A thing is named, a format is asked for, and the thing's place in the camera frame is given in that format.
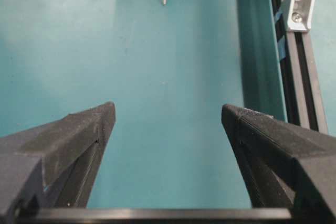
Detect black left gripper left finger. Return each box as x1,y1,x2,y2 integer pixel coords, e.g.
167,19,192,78
1,101,116,223

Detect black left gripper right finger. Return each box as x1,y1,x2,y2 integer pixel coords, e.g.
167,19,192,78
221,104,335,223

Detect silver metal corner fitting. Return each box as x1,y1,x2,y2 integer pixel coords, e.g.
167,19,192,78
283,0,315,33

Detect black aluminium extrusion rail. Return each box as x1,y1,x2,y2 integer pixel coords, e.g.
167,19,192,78
271,0,328,134

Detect blue tape strips on rail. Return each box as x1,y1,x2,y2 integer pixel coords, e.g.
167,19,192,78
274,7,286,62

